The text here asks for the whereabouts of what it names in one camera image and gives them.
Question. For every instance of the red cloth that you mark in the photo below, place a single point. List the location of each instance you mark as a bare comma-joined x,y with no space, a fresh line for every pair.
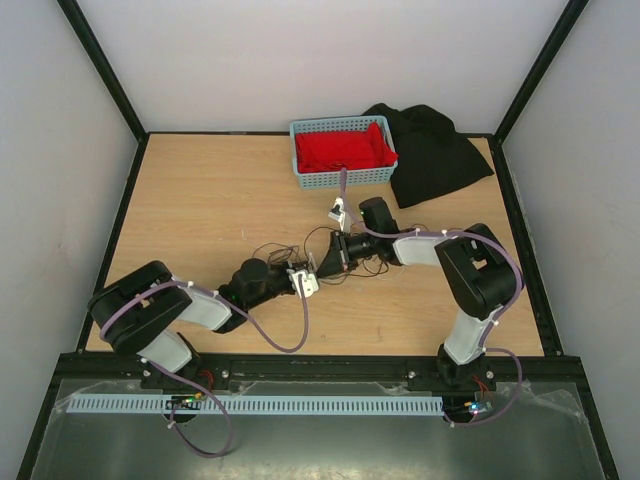
353,150

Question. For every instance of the grey slotted cable duct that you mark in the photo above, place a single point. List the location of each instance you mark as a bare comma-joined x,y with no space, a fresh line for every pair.
257,405

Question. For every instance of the black cloth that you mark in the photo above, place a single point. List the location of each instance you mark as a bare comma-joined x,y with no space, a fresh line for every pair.
433,158

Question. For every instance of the blue perforated plastic basket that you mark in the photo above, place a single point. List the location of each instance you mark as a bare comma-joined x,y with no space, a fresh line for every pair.
332,179

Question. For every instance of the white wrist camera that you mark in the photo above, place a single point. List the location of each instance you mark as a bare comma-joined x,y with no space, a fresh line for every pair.
304,282
339,214

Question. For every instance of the black metal frame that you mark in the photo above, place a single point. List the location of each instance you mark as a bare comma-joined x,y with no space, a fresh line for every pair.
554,364

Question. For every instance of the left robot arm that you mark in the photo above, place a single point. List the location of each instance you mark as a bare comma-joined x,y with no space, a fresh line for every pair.
134,314

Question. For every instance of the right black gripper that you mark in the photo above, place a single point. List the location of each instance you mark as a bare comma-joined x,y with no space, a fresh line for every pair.
338,256

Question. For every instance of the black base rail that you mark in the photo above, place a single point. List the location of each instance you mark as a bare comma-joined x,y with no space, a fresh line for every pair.
419,373

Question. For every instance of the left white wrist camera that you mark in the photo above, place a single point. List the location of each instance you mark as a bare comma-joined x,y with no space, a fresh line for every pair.
304,282

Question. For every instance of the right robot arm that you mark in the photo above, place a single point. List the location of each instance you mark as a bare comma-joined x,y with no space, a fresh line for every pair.
483,278

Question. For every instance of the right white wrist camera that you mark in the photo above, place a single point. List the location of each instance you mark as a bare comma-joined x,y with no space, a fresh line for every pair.
339,214

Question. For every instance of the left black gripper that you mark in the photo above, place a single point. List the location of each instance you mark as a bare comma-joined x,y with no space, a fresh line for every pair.
294,266

